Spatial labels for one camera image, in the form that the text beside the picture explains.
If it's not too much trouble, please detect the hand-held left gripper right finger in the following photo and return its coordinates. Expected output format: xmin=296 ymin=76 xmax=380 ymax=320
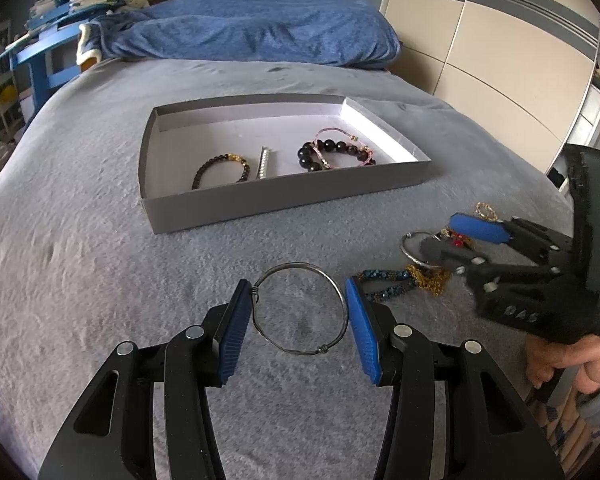
xmin=344 ymin=275 xmax=567 ymax=480

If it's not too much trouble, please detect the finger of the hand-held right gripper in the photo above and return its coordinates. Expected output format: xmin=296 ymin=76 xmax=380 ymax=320
xmin=448 ymin=213 xmax=576 ymax=267
xmin=420 ymin=240 xmax=587 ymax=327

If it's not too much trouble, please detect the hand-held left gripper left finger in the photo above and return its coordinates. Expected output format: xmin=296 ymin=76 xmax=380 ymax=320
xmin=37 ymin=278 xmax=254 ymax=480

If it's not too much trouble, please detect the red bead bracelet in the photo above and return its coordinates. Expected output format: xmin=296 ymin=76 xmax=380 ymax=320
xmin=440 ymin=230 xmax=473 ymax=252

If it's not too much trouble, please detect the gold wire bracelet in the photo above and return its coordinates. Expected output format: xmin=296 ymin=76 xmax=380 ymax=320
xmin=474 ymin=201 xmax=502 ymax=222

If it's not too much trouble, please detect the gold chain necklace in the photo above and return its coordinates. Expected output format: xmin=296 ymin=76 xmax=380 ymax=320
xmin=406 ymin=265 xmax=452 ymax=297

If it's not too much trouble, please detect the thick silver ring bangle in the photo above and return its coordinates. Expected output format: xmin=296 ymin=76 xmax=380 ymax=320
xmin=401 ymin=231 xmax=444 ymax=267

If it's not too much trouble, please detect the thin silver wire bangle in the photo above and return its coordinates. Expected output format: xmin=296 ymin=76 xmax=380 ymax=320
xmin=250 ymin=263 xmax=351 ymax=357

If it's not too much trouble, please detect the dark blue beaded bracelet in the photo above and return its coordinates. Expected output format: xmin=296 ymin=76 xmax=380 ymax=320
xmin=355 ymin=268 xmax=417 ymax=304

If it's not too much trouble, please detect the shallow grey cardboard box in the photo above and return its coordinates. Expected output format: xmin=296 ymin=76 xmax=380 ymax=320
xmin=138 ymin=94 xmax=432 ymax=235

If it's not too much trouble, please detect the small dark bead bracelet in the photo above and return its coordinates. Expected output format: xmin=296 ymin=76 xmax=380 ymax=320
xmin=192 ymin=155 xmax=251 ymax=191

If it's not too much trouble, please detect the pink cord bracelet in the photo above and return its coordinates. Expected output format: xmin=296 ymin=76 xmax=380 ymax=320
xmin=312 ymin=127 xmax=374 ymax=169

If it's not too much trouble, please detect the large black bead bracelet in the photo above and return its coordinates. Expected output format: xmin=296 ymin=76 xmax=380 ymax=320
xmin=297 ymin=138 xmax=377 ymax=174

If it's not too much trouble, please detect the silver bar bracelet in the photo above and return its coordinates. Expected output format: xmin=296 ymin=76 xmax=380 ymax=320
xmin=257 ymin=146 xmax=276 ymax=181

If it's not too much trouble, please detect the grey plush bed cover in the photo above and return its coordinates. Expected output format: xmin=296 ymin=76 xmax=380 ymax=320
xmin=0 ymin=57 xmax=576 ymax=480

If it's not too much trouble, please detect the beige wardrobe with grey stripes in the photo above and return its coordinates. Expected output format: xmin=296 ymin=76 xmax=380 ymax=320
xmin=379 ymin=0 xmax=600 ymax=177

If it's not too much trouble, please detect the person's leg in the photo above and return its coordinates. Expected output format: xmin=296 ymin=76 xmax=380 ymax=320
xmin=524 ymin=385 xmax=600 ymax=480

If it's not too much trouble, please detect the blue blanket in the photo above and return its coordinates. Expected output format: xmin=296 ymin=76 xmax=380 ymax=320
xmin=79 ymin=0 xmax=402 ymax=69

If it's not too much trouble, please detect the blue desk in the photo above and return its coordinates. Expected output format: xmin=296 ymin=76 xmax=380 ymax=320
xmin=0 ymin=7 xmax=108 ymax=112

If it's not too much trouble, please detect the white rolling cart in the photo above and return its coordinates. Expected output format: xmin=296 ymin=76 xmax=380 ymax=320
xmin=0 ymin=19 xmax=22 ymax=137

